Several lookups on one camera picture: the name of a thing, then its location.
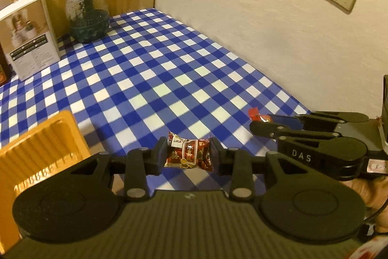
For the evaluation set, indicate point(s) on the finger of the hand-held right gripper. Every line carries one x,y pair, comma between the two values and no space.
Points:
266,128
285,121

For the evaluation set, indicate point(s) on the orange plastic tray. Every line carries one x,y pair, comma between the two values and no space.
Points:
45,149

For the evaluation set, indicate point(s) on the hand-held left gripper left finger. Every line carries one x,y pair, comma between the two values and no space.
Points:
162,154

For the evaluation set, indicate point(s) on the dark red candy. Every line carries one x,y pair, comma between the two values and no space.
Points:
188,154

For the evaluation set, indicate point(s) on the person's right hand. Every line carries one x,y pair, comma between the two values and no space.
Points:
368,189

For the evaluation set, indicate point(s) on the blue checkered tablecloth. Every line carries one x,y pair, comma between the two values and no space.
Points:
151,64

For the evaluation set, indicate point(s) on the white cardboard box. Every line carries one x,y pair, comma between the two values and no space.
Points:
28,37

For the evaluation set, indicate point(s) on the glass jar with green lid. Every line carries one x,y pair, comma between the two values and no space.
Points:
88,16

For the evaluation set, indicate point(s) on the red patterned box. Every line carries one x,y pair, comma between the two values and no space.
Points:
3,67

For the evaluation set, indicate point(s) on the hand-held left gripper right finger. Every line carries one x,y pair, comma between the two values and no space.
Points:
215,154

